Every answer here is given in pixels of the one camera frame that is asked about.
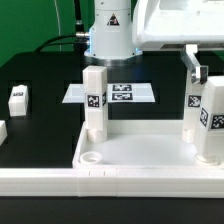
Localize white marker base plate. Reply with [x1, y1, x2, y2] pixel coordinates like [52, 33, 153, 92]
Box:
[62, 83, 155, 103]

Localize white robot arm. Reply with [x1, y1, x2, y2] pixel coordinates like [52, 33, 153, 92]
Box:
[85, 0, 224, 84]

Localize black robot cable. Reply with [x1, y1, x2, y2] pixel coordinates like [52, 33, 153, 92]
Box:
[34, 0, 91, 54]

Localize white left fence block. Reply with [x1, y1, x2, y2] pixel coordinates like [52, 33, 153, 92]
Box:
[0, 120, 7, 146]

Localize white front fence bar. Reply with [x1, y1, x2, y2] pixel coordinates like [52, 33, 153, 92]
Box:
[0, 168, 224, 198]

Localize white desk top tray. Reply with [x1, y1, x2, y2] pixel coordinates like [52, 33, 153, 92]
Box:
[72, 120, 224, 171]

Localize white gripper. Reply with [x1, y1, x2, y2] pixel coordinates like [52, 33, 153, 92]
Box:
[132, 0, 224, 85]

